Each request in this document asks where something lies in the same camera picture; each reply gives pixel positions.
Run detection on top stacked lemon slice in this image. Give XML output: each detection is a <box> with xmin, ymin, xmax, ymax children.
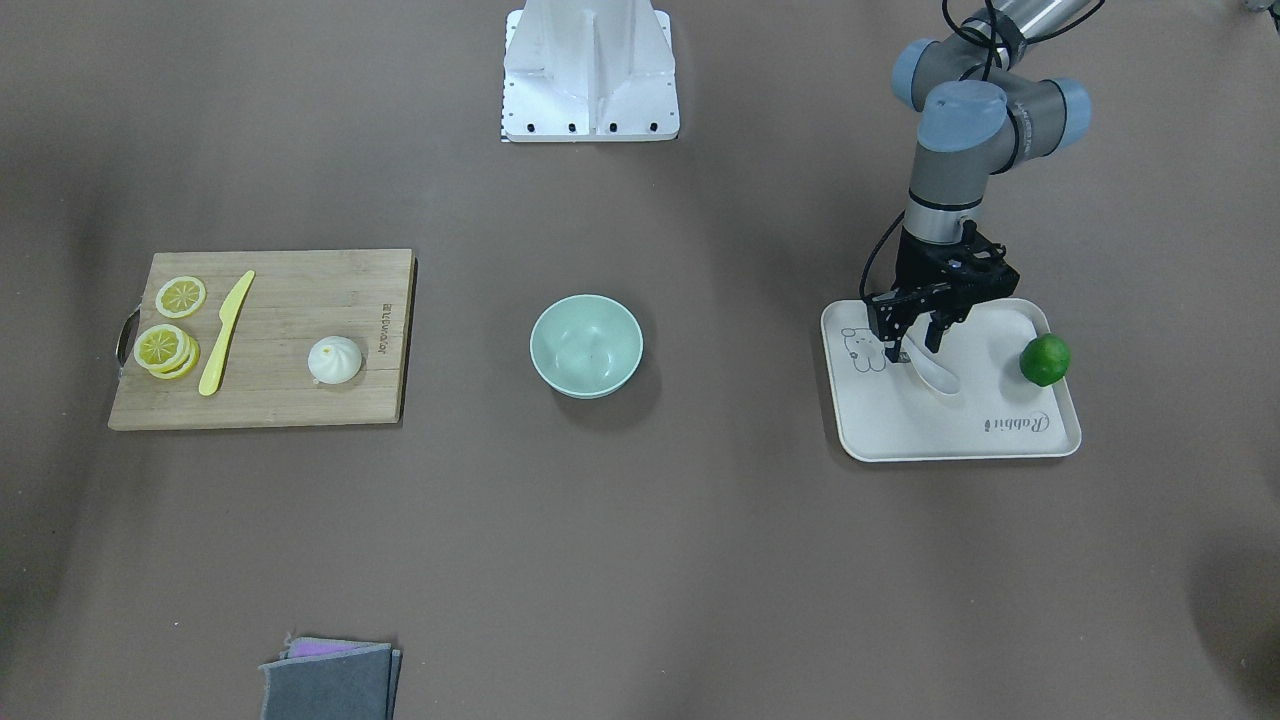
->
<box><xmin>132</xmin><ymin>324</ymin><xmax>193</xmax><ymax>373</ymax></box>

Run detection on yellow plastic knife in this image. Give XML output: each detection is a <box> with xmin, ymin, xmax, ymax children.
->
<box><xmin>198</xmin><ymin>270</ymin><xmax>256</xmax><ymax>397</ymax></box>

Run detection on green lime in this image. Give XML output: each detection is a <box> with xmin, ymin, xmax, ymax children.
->
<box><xmin>1018</xmin><ymin>333</ymin><xmax>1073</xmax><ymax>387</ymax></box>

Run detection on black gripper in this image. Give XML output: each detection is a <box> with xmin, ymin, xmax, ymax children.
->
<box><xmin>867</xmin><ymin>225</ymin><xmax>1020</xmax><ymax>363</ymax></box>

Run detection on white steamed bun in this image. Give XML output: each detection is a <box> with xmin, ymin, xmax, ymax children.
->
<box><xmin>306</xmin><ymin>334</ymin><xmax>364</xmax><ymax>386</ymax></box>

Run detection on cream rabbit tray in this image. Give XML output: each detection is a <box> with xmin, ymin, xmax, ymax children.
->
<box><xmin>820</xmin><ymin>299</ymin><xmax>1082</xmax><ymax>462</ymax></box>

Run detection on stacked lemon slice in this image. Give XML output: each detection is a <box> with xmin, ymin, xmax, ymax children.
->
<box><xmin>148</xmin><ymin>337</ymin><xmax>200</xmax><ymax>380</ymax></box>
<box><xmin>132</xmin><ymin>324</ymin><xmax>193</xmax><ymax>373</ymax></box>

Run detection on grey and pink cloths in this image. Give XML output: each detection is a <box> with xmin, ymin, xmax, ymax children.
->
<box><xmin>260</xmin><ymin>635</ymin><xmax>402</xmax><ymax>719</ymax></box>

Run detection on lower stacked lemon slice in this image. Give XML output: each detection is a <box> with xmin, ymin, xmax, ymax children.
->
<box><xmin>148</xmin><ymin>337</ymin><xmax>200</xmax><ymax>380</ymax></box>

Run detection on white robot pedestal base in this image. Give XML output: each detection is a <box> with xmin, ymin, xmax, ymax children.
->
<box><xmin>500</xmin><ymin>1</ymin><xmax>681</xmax><ymax>143</ymax></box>

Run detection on white plastic spoon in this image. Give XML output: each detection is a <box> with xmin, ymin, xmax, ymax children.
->
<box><xmin>901</xmin><ymin>334</ymin><xmax>961</xmax><ymax>397</ymax></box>

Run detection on bamboo cutting board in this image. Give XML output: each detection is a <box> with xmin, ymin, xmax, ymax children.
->
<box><xmin>108</xmin><ymin>249</ymin><xmax>417</xmax><ymax>430</ymax></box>

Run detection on single lemon slice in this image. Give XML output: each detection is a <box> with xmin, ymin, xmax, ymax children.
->
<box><xmin>154</xmin><ymin>275</ymin><xmax>209</xmax><ymax>320</ymax></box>

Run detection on mint green bowl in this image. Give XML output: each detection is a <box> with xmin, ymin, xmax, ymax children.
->
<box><xmin>529</xmin><ymin>293</ymin><xmax>645</xmax><ymax>400</ymax></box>

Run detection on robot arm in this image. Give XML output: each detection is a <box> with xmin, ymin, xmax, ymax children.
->
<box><xmin>861</xmin><ymin>1</ymin><xmax>1101</xmax><ymax>363</ymax></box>

